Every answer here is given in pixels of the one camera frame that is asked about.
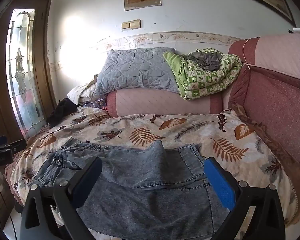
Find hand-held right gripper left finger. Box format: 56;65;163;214
19;156;103;240

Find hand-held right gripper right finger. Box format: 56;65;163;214
204;157;287;240

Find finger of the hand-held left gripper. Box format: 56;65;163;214
0;139;27;155

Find blue denim pants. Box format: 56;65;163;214
34;137;237;240

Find black cloth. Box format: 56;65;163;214
47;99;78;128

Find leaf print blanket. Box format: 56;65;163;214
5;109;298;230

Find wooden door with stained glass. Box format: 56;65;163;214
0;0;58;143

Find brown fringed sofa cover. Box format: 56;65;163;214
4;102;300;227

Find colourful packet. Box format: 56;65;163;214
84;99;108;110

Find cream cloth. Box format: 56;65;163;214
67;76;108;105

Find green patterned quilt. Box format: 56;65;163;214
163;47;243;101

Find pink and red sofa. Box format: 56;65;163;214
106;32;300;170

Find grey quilted pillow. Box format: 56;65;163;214
93;47;180;97

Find grey garment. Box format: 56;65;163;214
184;50;224;72

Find white cord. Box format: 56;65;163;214
242;39;254;70

